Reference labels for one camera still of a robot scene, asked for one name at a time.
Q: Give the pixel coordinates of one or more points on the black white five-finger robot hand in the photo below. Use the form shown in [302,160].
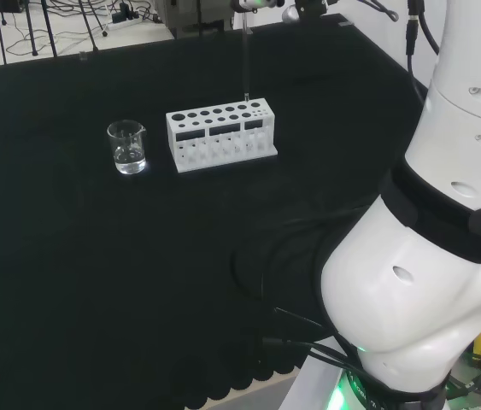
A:
[308,6]

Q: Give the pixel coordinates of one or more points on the white test tube rack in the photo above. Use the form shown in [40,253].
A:
[223,156]

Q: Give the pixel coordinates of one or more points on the clear cloth clip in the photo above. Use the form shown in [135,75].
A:
[346,25]
[82,56]
[248,32]

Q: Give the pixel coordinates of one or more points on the dark equipment box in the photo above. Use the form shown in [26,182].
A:
[197,13]

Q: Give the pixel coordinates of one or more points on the white power strip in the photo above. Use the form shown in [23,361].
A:
[124,18]

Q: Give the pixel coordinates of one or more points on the black tripod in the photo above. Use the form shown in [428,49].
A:
[31,30]
[95,19]

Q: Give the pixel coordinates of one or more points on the small clear glass beaker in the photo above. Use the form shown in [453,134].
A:
[129,164]

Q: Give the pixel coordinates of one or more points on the black bench cloth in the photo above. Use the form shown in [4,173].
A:
[52,256]

